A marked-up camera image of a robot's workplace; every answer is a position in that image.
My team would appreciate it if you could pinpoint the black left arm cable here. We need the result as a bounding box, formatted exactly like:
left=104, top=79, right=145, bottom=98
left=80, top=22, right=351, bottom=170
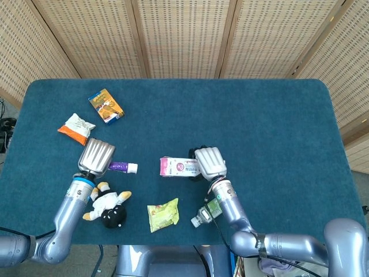
left=0, top=226, right=55, bottom=238

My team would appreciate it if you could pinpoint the grey robot torso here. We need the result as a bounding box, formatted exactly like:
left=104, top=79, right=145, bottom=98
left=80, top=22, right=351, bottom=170
left=115, top=245, right=233, bottom=277

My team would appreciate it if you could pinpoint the purple and white tube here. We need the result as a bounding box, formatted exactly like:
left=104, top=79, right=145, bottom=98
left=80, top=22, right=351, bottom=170
left=108, top=161, right=138, bottom=175

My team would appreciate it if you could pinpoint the white pink toothpaste box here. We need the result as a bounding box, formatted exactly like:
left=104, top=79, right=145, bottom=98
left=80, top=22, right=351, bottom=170
left=159, top=156, right=202, bottom=178

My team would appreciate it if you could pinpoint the woven wooden folding screen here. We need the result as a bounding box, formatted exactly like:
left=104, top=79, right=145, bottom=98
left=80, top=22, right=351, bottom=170
left=0, top=0, right=369, bottom=174

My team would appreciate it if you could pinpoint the clear bottle green label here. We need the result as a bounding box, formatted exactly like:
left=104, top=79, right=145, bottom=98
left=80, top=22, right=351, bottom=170
left=190, top=197, right=223, bottom=228

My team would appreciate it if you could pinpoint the plush doll black head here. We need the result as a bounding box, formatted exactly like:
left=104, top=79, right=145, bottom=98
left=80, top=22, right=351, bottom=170
left=82, top=181, right=133, bottom=230

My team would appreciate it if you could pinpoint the blue felt table cover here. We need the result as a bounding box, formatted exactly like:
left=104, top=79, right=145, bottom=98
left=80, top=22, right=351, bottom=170
left=0, top=78, right=367, bottom=246

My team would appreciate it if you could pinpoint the orange white snack packet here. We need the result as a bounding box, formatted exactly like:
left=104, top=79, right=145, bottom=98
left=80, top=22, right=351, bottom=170
left=57, top=113, right=96, bottom=144

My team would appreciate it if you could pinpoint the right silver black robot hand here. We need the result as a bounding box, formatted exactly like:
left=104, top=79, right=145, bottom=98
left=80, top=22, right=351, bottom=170
left=188, top=145, right=228, bottom=182

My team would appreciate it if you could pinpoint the yellow green snack bag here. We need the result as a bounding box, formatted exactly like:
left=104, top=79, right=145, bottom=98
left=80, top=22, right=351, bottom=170
left=146, top=197, right=180, bottom=233

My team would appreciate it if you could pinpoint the purple cloth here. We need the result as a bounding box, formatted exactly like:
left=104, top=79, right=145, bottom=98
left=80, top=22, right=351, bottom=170
left=258, top=258, right=295, bottom=276

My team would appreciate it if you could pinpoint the orange blue snack box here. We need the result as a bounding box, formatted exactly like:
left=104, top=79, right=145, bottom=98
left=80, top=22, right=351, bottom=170
left=88, top=88, right=126, bottom=125

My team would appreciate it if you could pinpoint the black equipment with cables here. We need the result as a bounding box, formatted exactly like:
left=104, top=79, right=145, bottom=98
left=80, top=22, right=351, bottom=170
left=0, top=98, right=17, bottom=154

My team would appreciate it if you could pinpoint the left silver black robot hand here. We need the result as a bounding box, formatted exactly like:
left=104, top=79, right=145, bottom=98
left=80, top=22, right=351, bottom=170
left=78, top=137, right=116, bottom=178

